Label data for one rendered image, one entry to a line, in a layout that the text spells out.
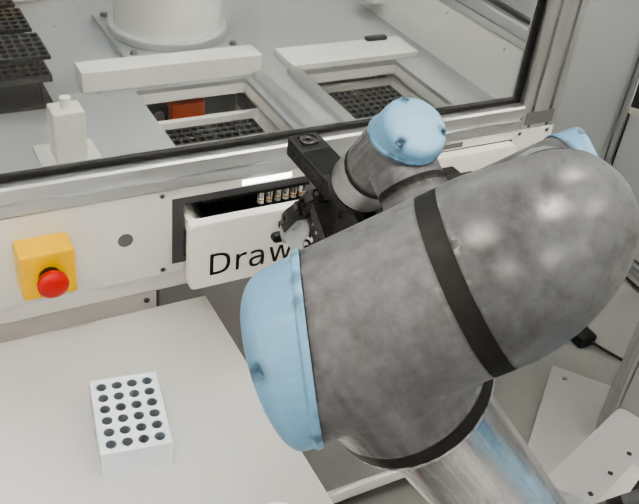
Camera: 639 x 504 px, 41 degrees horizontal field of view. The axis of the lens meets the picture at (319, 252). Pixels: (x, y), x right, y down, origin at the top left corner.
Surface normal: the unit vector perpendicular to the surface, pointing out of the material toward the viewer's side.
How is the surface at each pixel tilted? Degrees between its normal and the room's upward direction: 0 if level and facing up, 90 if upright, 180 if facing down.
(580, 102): 90
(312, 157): 4
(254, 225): 90
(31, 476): 0
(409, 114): 35
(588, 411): 0
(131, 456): 90
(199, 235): 90
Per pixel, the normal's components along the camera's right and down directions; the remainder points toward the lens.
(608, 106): -0.90, 0.17
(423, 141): 0.34, -0.35
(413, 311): -0.28, 0.05
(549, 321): 0.29, 0.48
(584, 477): 0.10, -0.80
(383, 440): -0.08, 0.74
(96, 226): 0.46, 0.55
